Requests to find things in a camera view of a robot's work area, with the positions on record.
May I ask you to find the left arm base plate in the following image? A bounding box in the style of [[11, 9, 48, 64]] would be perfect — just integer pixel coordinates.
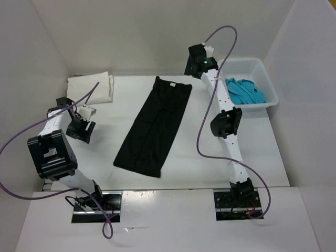
[[65, 191, 123, 224]]

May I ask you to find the black t shirt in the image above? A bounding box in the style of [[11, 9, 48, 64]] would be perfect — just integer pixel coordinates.
[[113, 76, 192, 178]]

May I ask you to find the cyan t shirt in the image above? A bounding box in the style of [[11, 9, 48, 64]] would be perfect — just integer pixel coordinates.
[[225, 78, 266, 105]]

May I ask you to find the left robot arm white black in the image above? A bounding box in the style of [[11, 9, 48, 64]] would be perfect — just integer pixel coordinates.
[[27, 97, 105, 210]]

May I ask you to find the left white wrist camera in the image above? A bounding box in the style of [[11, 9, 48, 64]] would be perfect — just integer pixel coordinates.
[[78, 106, 97, 121]]

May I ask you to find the white t shirt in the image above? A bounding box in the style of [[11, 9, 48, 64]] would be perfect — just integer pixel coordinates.
[[67, 71, 114, 105]]

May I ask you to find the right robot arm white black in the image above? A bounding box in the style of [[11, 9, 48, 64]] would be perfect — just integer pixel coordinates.
[[184, 44, 254, 206]]

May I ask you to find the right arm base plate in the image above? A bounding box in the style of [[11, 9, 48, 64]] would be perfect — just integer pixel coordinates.
[[213, 189, 263, 221]]

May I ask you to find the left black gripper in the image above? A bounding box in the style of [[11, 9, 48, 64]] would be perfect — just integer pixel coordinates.
[[65, 115, 95, 144]]

